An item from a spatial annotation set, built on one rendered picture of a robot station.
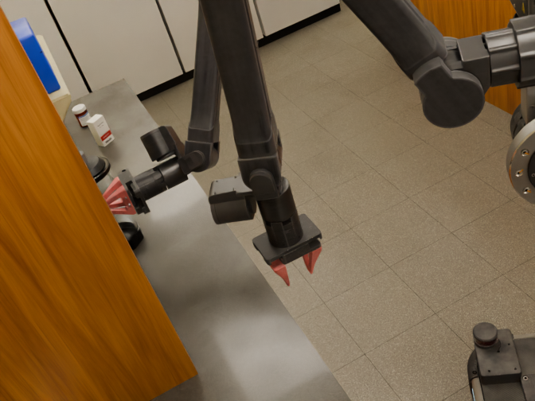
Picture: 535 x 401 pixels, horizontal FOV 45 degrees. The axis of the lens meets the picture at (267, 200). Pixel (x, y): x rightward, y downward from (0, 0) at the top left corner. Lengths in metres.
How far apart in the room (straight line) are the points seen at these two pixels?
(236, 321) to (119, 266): 0.35
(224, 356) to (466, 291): 1.43
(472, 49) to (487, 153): 2.30
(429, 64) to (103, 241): 0.54
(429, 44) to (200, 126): 0.64
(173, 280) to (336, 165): 1.90
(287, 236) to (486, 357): 1.08
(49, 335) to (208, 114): 0.54
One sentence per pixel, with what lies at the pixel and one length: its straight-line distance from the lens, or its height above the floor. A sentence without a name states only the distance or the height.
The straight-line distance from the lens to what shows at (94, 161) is 1.49.
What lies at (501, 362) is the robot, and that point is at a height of 0.28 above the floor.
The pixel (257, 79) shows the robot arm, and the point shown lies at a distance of 0.85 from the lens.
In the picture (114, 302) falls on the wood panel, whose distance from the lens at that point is 1.08.
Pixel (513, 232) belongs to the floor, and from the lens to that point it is 2.73.
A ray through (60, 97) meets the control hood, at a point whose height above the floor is 1.51.
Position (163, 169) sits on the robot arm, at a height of 1.17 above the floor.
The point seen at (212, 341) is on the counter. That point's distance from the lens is 1.29.
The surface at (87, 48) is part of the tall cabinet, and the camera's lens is 4.26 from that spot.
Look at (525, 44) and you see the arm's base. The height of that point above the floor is 1.48.
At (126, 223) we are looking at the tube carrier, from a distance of 1.55.
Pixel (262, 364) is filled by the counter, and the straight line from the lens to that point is 1.22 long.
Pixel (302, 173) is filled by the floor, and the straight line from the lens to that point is 3.24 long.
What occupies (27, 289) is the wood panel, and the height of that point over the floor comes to 1.29.
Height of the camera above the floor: 1.87
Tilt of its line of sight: 37 degrees down
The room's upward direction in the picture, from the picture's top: 19 degrees counter-clockwise
